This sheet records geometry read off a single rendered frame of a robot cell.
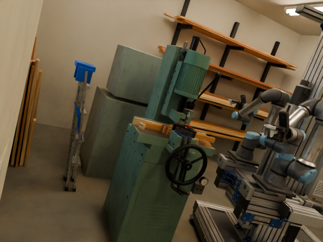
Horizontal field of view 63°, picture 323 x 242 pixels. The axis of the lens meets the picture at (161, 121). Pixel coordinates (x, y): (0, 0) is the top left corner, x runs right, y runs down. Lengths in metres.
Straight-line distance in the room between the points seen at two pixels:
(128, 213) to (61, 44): 2.71
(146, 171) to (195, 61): 0.81
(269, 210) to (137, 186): 0.93
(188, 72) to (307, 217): 1.23
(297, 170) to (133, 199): 1.10
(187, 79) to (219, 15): 3.04
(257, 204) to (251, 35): 3.70
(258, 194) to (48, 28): 3.26
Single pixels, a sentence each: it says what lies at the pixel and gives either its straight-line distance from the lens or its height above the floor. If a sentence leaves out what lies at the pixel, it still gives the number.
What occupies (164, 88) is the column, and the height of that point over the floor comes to 1.19.
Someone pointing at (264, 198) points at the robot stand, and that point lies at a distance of 2.03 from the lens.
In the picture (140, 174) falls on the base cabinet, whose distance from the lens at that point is 1.84.
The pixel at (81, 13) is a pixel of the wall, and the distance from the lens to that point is 4.05.
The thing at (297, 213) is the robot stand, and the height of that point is 0.73.
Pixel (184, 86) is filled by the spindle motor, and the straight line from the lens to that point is 1.85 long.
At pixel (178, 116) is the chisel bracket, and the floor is 1.04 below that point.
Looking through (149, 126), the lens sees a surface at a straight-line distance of 1.89.
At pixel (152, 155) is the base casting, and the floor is 0.77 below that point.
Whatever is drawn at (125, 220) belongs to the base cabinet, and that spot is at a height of 0.25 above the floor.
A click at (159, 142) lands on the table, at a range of 1.78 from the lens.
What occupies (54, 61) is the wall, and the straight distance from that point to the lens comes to 4.05.
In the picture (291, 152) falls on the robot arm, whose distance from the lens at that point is 1.68.
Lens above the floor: 1.36
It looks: 12 degrees down
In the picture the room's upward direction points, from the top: 18 degrees clockwise
